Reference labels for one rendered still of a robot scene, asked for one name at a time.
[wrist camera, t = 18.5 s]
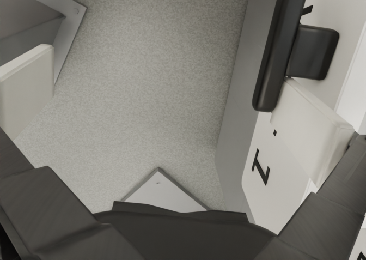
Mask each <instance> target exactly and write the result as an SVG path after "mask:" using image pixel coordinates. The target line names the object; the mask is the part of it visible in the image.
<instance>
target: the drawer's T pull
mask: <svg viewBox="0 0 366 260"><path fill-rule="evenodd" d="M305 1H306V0H276V5H275V8H274V12H273V17H272V21H271V25H270V29H269V33H268V36H267V41H266V45H265V49H264V53H263V57H262V61H261V65H260V69H259V73H258V78H257V82H256V85H255V89H254V93H253V98H252V106H253V108H254V110H256V111H258V112H267V113H269V112H272V111H273V110H274V109H275V108H276V105H277V101H278V97H279V94H280V90H281V87H282V83H283V80H284V76H285V75H286V76H290V77H298V78H305V79H310V80H318V81H320V80H324V79H325V77H326V75H327V72H328V69H329V67H330V63H331V60H332V57H333V54H334V51H335V49H336V45H337V42H338V39H339V32H337V31H336V30H333V29H330V28H324V27H317V26H310V25H303V24H300V19H301V15H302V12H303V8H304V4H305Z"/></svg>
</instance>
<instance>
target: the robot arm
mask: <svg viewBox="0 0 366 260"><path fill-rule="evenodd" d="M53 97H54V47H52V45H48V44H40V45H39V46H37V47H35V48H33V49H31V50H30V51H28V52H26V53H24V54H22V55H20V56H19V57H17V58H15V59H13V60H11V61H10V62H8V63H6V64H5V65H3V66H1V67H0V260H349V258H350V255H351V252H352V250H353V247H354V245H355V242H356V240H357V237H358V234H359V232H360V230H361V227H362V224H363V221H364V219H365V213H366V135H360V134H359V133H357V132H356V131H355V129H354V128H353V126H352V125H351V124H350V123H348V122H347V121H346V120H345V119H343V118H342V117H341V116H340V115H338V114H337V113H336V112H334V111H333V110H332V109H331V108H329V107H328V106H327V105H326V104H324V103H323V102H322V101H321V100H319V99H318V98H317V97H316V96H315V95H313V94H312V93H311V92H310V91H308V90H307V89H305V88H304V87H303V86H302V85H301V84H299V83H298V82H297V81H296V80H294V79H293V78H289V77H284V80H283V83H282V87H281V90H280V94H279V97H278V101H277V105H276V108H275V109H274V110H273V111H272V115H271V119H270V123H271V125H272V126H273V127H274V129H275V130H276V131H277V133H278V134H279V136H280V137H281V139H282V140H283V141H284V143H285V144H286V145H287V147H288V148H289V149H290V151H291V152H292V154H293V155H294V157H295V158H296V159H297V161H298V162H299V163H300V165H301V166H302V168H303V169H304V170H305V172H306V174H307V175H308V176H309V177H310V179H311V180H312V182H313V183H314V184H315V186H316V187H317V188H318V191H317V192H316V193H314V192H312V191H311V192H310V193H309V195H308V196H307V197H306V199H305V200H304V201H303V202H302V204H301V205H300V206H299V208H298V209H297V210H296V211H295V213H294V214H293V216H292V217H291V218H290V220H289V221H288V222H287V223H286V225H285V226H284V227H283V229H282V230H281V231H280V232H279V234H278V235H277V234H275V233H273V232H272V231H270V230H268V229H266V228H263V227H261V226H259V225H256V224H253V223H250V222H249V221H248V218H247V215H246V213H241V212H234V211H222V210H207V211H195V212H189V213H180V212H177V211H172V210H169V209H164V208H161V207H157V206H154V205H150V204H143V203H131V202H119V201H114V202H113V207H112V210H109V211H102V212H98V213H94V214H92V213H91V211H90V210H89V209H88V208H87V207H86V206H85V205H84V204H83V203H82V202H81V201H80V199H79V198H78V197H77V196H76V195H75V194H74V193H73V192H72V191H71V190H70V188H69V187H68V186H67V185H66V184H65V183H64V182H63V181H62V180H61V179H60V177H59V176H58V175H57V174H56V173H55V172H54V170H53V169H52V168H50V167H49V166H43V167H39V168H35V167H34V166H33V165H32V164H31V163H30V162H29V160H28V159H27V158H26V157H25V156H24V154H23V153H22V152H21V151H20V150H19V149H18V147H17V146H16V145H15V143H14V142H13V140H14V139H15V138H16V137H17V136H18V135H19V134H20V133H21V132H22V130H23V129H24V128H25V127H26V126H27V125H28V124H29V123H30V122H31V121H32V120H33V118H34V117H35V116H36V115H37V114H38V113H39V112H40V111H41V110H42V109H43V108H44V107H45V105H46V104H47V103H48V102H49V101H50V100H51V99H52V98H53Z"/></svg>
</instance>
